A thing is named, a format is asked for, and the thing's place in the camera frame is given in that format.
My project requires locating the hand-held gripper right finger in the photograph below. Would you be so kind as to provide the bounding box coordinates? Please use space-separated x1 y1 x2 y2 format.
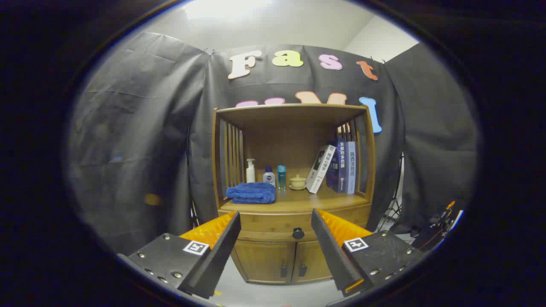
311 208 424 298

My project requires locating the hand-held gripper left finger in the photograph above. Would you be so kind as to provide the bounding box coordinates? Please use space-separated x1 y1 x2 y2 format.
119 210 242 300

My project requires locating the wooden drawer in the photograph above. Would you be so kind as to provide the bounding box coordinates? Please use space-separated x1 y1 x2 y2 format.
218 204 372 243

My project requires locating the wooden cabinet door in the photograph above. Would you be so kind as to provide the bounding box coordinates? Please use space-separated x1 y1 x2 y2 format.
292 241 334 283
232 240 296 284

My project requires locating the wooden countertop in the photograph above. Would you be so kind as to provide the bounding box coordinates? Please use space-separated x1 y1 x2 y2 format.
220 188 371 214

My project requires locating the wooden cabinet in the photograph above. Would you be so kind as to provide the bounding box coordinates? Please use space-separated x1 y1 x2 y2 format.
212 103 377 285

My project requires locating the blue folded towel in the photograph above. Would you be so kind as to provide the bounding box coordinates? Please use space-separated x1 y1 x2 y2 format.
226 182 276 204

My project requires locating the dark blue book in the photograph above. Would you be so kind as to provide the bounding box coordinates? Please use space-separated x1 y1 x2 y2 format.
326 139 348 193

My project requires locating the pale blue book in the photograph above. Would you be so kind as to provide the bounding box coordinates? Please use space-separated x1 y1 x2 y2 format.
345 141 357 195

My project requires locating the white book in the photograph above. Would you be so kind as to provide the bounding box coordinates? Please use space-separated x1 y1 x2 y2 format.
306 145 336 194

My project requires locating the black equipment with orange part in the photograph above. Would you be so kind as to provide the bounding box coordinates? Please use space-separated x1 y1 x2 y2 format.
412 200 464 252

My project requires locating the black backdrop cloth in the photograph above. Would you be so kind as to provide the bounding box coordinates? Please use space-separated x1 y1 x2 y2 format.
66 31 480 256

